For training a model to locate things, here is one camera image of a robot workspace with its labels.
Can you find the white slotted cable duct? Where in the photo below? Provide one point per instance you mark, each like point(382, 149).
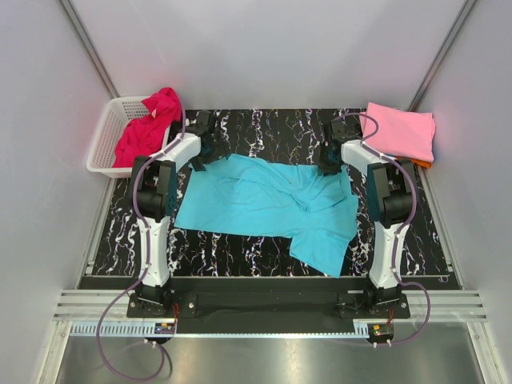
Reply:
point(118, 329)

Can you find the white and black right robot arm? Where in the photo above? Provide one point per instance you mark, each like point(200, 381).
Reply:
point(391, 202)

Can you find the pink folded t shirt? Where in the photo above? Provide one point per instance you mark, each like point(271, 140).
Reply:
point(400, 133)

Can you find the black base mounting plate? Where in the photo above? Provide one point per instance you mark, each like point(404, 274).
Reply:
point(258, 306)

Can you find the red t shirt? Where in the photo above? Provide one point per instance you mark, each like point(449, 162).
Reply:
point(144, 136)

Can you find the orange folded t shirt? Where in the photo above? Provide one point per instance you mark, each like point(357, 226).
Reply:
point(421, 163)

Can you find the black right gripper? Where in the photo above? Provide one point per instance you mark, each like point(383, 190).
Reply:
point(326, 169)

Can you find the aluminium frame rail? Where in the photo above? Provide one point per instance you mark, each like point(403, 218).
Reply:
point(444, 305)

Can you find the cyan t shirt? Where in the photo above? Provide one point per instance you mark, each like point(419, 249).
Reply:
point(252, 197)

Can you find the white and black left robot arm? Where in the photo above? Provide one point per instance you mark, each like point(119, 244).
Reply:
point(154, 187)

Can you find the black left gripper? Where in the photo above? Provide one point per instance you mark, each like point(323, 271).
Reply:
point(220, 151)

